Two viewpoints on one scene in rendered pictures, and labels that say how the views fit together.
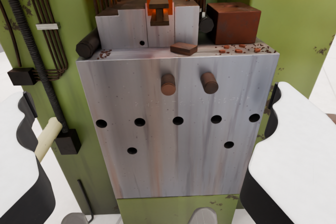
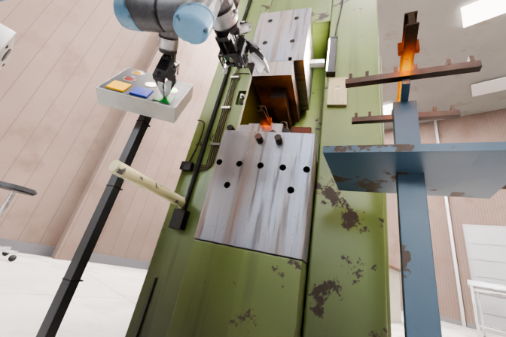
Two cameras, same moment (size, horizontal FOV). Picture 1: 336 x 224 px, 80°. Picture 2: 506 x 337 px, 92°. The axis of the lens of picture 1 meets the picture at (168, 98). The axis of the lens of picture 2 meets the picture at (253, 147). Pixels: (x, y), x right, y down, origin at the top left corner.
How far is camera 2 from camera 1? 0.83 m
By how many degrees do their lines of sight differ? 61
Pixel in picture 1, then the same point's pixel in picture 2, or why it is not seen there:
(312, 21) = not seen: hidden behind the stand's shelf
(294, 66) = not seen: hidden behind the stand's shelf
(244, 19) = (303, 129)
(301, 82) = (369, 200)
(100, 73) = (232, 135)
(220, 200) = (281, 266)
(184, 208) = (245, 271)
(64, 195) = not seen: outside the picture
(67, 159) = (164, 244)
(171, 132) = (254, 173)
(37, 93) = (185, 180)
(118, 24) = (247, 128)
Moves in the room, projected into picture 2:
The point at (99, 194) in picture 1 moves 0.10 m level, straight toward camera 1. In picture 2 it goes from (160, 314) to (157, 320)
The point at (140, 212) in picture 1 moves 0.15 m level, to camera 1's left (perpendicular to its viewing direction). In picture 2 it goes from (204, 266) to (166, 257)
